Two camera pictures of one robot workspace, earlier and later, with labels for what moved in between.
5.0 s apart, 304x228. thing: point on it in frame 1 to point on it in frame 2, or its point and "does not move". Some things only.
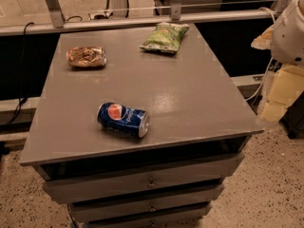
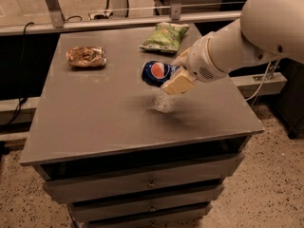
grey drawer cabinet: x=170 y=177 does not move
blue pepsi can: x=123 y=120 to x=157 y=73
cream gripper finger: x=288 y=83 to x=179 y=84
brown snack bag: x=87 y=56 does not move
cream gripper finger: x=263 y=41 to x=181 y=60
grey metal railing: x=51 y=18 does not move
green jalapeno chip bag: x=165 y=37 does not move
